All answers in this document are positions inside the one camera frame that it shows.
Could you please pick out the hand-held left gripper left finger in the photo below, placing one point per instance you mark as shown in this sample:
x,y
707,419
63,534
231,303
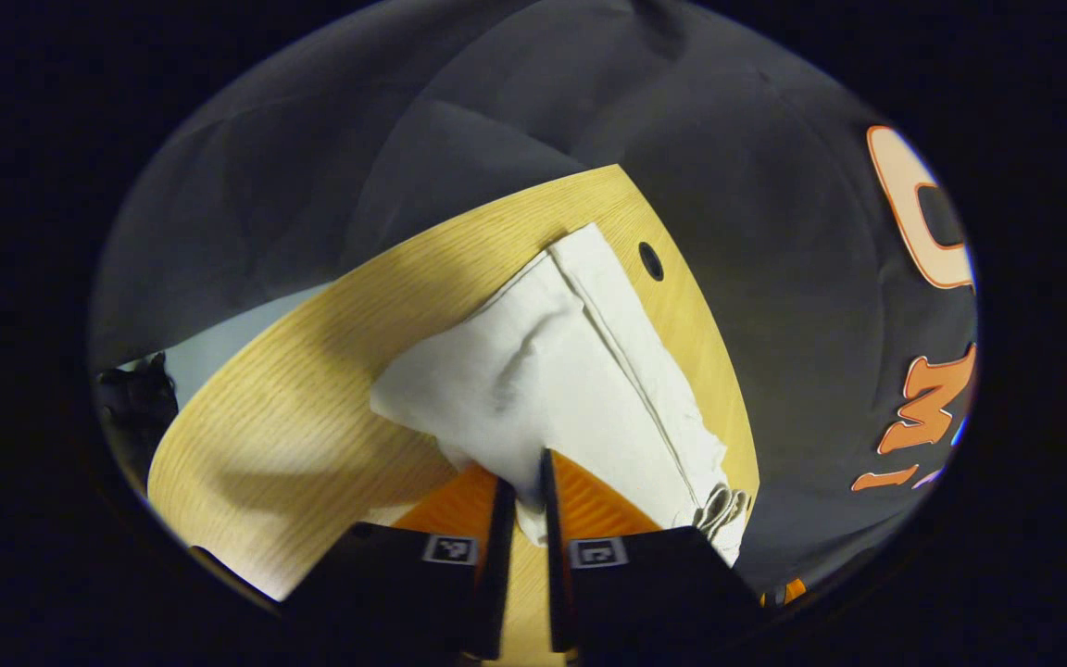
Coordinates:
x,y
495,574

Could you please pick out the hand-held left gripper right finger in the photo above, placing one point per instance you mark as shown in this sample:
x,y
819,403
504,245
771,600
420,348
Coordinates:
x,y
557,574

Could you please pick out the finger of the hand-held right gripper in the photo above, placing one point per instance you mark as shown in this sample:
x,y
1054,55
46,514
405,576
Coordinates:
x,y
793,590

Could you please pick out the white jeans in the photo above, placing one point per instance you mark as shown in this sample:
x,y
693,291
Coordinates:
x,y
571,371

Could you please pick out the black bag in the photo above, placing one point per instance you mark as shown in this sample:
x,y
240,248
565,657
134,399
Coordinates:
x,y
135,403

